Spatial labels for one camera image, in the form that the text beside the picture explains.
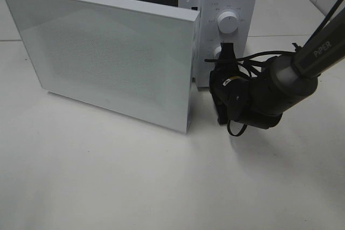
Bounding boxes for white microwave door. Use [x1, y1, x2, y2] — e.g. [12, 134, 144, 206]
[5, 0, 200, 133]

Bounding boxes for white microwave knob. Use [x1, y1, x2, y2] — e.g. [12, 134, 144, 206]
[217, 10, 239, 34]
[213, 46, 222, 59]

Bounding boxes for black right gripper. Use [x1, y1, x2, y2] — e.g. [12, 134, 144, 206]
[209, 43, 282, 129]

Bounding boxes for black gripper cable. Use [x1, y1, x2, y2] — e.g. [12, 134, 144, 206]
[204, 49, 297, 137]

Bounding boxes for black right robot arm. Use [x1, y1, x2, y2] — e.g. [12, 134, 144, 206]
[208, 0, 344, 136]

